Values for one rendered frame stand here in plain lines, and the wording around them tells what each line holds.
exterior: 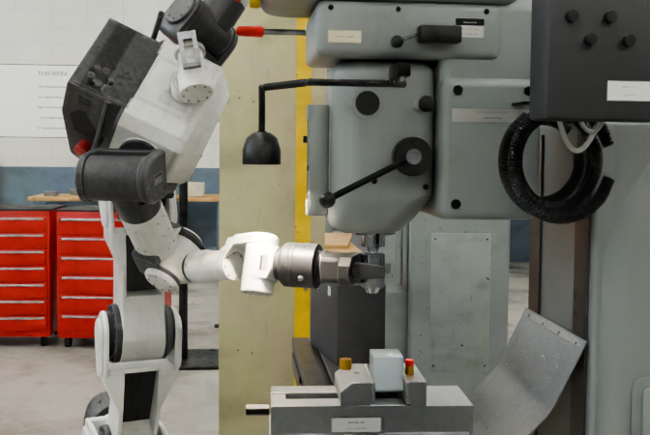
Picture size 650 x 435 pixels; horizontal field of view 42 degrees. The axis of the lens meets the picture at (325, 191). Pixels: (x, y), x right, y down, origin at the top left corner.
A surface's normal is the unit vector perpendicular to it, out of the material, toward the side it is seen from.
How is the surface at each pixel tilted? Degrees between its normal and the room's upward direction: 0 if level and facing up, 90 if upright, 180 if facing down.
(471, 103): 90
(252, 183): 90
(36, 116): 90
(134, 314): 81
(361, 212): 117
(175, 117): 58
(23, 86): 90
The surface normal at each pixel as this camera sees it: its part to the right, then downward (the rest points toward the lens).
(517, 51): 0.11, 0.05
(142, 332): 0.42, -0.11
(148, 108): 0.36, -0.48
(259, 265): -0.24, -0.27
